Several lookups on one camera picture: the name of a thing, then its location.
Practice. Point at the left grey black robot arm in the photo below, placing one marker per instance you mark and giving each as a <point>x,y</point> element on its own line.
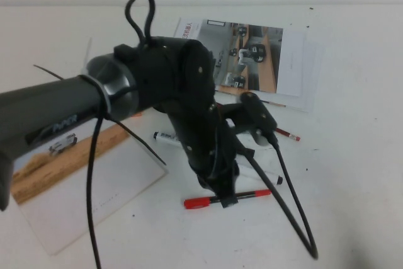
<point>47,99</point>

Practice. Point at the white marker with printed label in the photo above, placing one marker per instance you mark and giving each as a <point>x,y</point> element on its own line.
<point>163,136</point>

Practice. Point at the red pencil with eraser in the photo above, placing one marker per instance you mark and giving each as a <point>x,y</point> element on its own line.
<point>291,136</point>

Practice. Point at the black zip tie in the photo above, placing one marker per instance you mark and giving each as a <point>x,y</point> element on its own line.
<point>47,71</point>
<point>141,143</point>

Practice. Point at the plain white marker black caps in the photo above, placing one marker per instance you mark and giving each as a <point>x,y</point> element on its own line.
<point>273,177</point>

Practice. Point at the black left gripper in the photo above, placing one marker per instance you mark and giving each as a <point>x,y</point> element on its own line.
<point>220,171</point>

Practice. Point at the white paper sheet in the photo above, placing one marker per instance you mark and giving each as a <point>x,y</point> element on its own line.
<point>313,86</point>
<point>292,61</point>

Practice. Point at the brochure with desert vehicle photo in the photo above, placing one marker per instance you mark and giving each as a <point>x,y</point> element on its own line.
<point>126,187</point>

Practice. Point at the thin wooden pencil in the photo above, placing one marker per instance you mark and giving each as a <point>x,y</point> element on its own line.
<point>278,104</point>

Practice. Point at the red felt tip pen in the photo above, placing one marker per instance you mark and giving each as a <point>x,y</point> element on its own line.
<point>198,203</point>

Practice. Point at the brochure with office robots photo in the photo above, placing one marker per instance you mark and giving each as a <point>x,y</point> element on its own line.
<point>252,70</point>

